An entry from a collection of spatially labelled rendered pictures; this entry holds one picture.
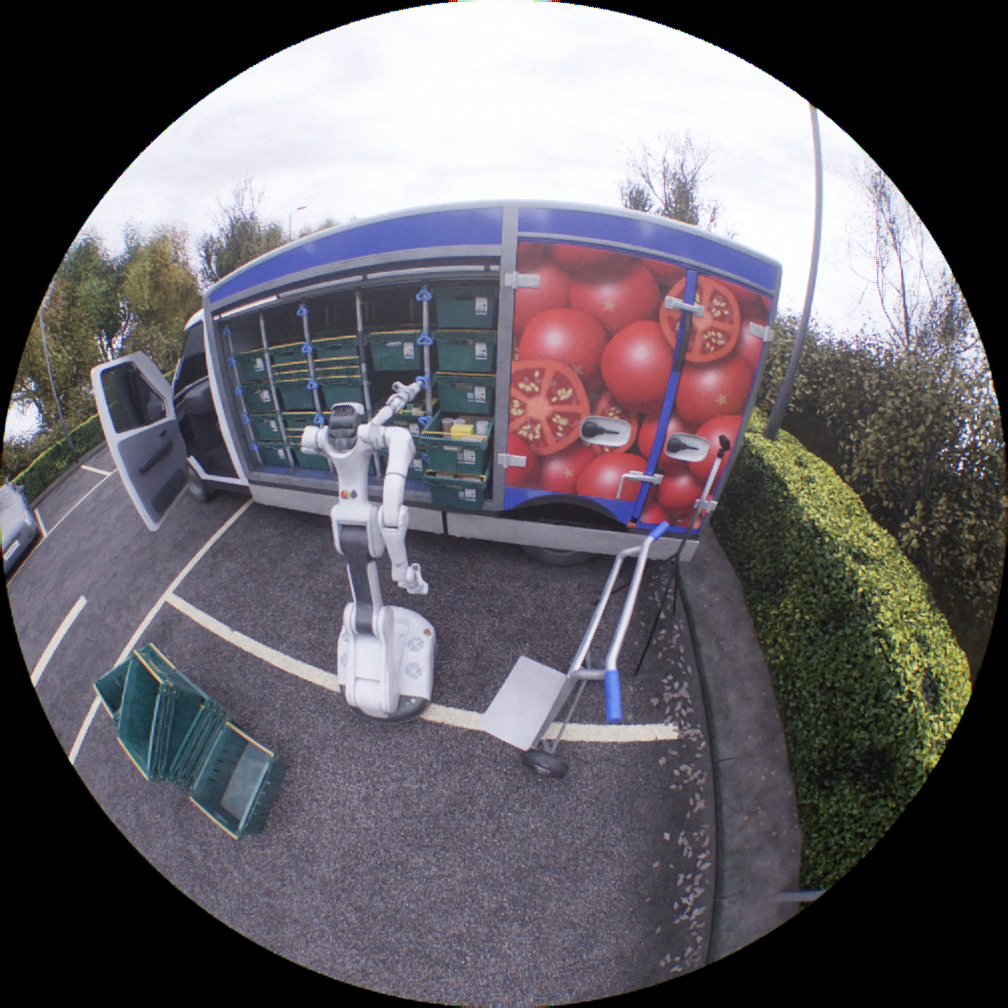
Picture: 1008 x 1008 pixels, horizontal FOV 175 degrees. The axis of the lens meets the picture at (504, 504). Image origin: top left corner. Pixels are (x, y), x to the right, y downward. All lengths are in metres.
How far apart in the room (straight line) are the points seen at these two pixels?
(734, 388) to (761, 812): 2.51
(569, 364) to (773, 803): 2.87
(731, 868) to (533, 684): 1.76
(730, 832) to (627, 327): 2.81
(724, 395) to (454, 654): 2.27
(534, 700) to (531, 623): 0.58
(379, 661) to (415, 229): 2.20
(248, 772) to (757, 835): 2.94
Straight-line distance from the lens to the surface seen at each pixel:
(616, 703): 0.81
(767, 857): 2.52
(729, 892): 2.39
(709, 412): 2.05
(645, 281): 1.82
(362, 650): 1.74
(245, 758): 2.43
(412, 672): 1.85
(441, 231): 1.89
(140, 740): 2.50
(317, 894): 2.24
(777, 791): 2.53
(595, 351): 1.79
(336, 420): 1.34
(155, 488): 3.97
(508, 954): 2.15
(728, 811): 2.31
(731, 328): 2.00
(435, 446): 1.94
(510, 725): 2.02
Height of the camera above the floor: 1.95
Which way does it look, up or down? 36 degrees down
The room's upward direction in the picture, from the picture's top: 3 degrees clockwise
